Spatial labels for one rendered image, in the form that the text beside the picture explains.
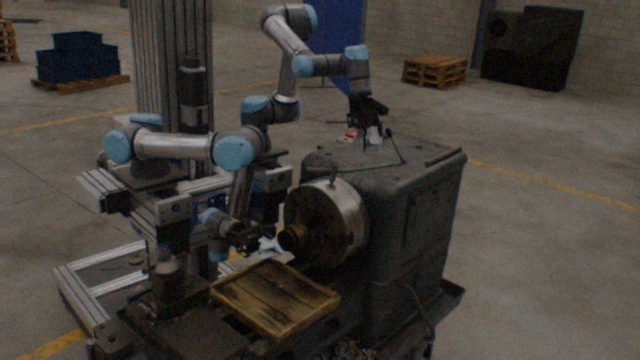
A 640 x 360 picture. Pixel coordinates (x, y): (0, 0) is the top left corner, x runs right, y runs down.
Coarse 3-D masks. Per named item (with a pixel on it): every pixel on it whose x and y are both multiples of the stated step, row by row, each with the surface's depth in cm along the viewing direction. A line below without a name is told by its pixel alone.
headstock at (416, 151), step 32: (320, 160) 193; (352, 160) 193; (384, 160) 195; (416, 160) 197; (448, 160) 200; (384, 192) 174; (416, 192) 187; (448, 192) 207; (384, 224) 176; (416, 224) 192; (448, 224) 220; (384, 256) 181
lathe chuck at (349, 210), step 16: (304, 192) 176; (320, 192) 171; (336, 192) 172; (288, 208) 184; (320, 208) 173; (336, 208) 168; (352, 208) 171; (288, 224) 187; (304, 224) 181; (320, 224) 187; (336, 224) 170; (352, 224) 169; (352, 240) 171; (304, 256) 185; (320, 256) 179; (336, 256) 174; (352, 256) 181
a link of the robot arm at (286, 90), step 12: (288, 12) 193; (300, 12) 196; (312, 12) 198; (288, 24) 194; (300, 24) 197; (312, 24) 199; (300, 36) 200; (288, 60) 208; (288, 72) 211; (288, 84) 214; (276, 96) 218; (288, 96) 217; (276, 108) 218; (288, 108) 219; (300, 108) 224; (276, 120) 220; (288, 120) 224
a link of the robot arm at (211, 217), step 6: (210, 210) 178; (216, 210) 178; (204, 216) 178; (210, 216) 176; (216, 216) 175; (222, 216) 175; (228, 216) 175; (204, 222) 178; (210, 222) 176; (216, 222) 174; (210, 228) 176; (216, 228) 174; (210, 234) 177; (216, 234) 177
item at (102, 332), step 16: (112, 320) 152; (128, 320) 150; (96, 336) 148; (112, 336) 143; (128, 336) 146; (144, 336) 144; (96, 352) 143; (112, 352) 140; (128, 352) 144; (144, 352) 145; (160, 352) 138
